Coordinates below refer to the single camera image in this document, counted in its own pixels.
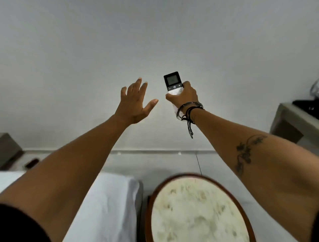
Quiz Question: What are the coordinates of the small black object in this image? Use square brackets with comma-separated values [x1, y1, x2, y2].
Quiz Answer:
[24, 158, 40, 170]

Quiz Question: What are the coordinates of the person's left forearm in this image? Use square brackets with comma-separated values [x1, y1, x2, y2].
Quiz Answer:
[0, 115, 130, 242]

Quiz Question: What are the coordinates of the clear glass item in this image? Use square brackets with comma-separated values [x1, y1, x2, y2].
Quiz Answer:
[310, 79, 319, 99]

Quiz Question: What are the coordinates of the bed with white sheet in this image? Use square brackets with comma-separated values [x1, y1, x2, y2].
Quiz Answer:
[0, 171, 144, 242]

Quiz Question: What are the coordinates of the person's right hand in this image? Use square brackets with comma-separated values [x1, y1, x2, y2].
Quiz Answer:
[165, 81, 200, 113]

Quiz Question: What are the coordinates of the person's left hand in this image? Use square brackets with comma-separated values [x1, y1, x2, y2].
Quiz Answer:
[114, 78, 159, 125]

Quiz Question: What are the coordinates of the beige side table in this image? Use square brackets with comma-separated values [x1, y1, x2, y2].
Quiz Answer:
[270, 102, 319, 150]

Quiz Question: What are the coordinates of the black tray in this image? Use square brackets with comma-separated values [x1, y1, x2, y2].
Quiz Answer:
[292, 99, 319, 120]

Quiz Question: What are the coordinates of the black shirt sleeve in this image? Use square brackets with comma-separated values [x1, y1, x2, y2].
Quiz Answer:
[0, 204, 51, 242]
[311, 212, 319, 242]

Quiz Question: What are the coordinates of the black cord bracelet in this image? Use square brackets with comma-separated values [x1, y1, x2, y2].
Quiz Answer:
[181, 106, 204, 139]

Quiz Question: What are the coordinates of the round wooden-rimmed marble table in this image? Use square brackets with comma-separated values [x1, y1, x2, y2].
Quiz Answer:
[145, 173, 257, 242]

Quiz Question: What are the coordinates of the person's right forearm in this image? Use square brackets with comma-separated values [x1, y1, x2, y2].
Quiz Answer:
[190, 108, 319, 242]

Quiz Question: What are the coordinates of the grey cabinet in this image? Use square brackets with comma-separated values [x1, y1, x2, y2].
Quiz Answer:
[0, 133, 24, 170]

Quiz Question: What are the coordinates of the silver metal bangle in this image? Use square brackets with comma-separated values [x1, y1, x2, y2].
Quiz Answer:
[176, 101, 204, 121]

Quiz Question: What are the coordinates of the black and white remote control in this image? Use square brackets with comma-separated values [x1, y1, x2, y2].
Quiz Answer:
[163, 71, 184, 118]

